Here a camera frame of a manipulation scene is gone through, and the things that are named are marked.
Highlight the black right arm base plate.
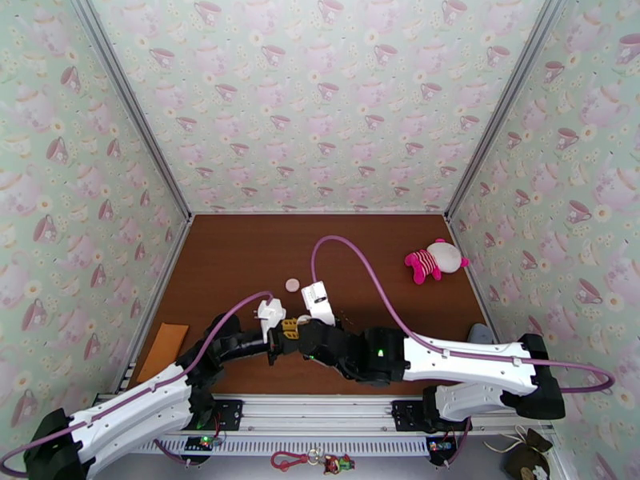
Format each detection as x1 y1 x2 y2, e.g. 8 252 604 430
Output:
390 399 474 432

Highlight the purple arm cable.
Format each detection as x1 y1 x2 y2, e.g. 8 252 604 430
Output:
0 290 275 480
310 235 616 467

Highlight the red carabiner keychain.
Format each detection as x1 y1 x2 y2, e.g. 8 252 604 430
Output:
270 450 310 472

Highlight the orange leather pouch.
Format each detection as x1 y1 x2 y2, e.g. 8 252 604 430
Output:
135 322 190 385

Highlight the small red figure charm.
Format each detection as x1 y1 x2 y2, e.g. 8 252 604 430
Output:
322 454 356 476

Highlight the brown drawstring pouch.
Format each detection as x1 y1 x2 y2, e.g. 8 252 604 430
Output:
482 424 554 480

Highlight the aluminium frame post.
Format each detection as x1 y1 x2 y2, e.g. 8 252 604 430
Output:
443 0 574 222
67 0 194 221

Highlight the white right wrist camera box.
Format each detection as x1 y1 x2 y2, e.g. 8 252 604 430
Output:
301 282 338 328

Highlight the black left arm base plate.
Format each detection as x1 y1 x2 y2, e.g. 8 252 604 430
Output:
187 399 243 430

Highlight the white slotted cable duct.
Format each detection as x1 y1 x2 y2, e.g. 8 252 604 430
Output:
134 435 431 457

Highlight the pink striped plush toy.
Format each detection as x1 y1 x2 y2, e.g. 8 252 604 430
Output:
403 238 471 284

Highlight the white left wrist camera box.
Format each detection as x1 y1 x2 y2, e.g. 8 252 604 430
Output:
254 299 287 330

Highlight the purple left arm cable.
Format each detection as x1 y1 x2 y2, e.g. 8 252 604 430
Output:
0 290 275 480

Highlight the aluminium mounting rail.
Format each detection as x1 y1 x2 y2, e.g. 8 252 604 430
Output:
82 393 556 434

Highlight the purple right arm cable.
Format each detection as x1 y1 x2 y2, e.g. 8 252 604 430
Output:
310 235 616 467

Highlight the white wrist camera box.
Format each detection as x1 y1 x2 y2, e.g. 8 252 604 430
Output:
254 299 287 330
301 282 338 328

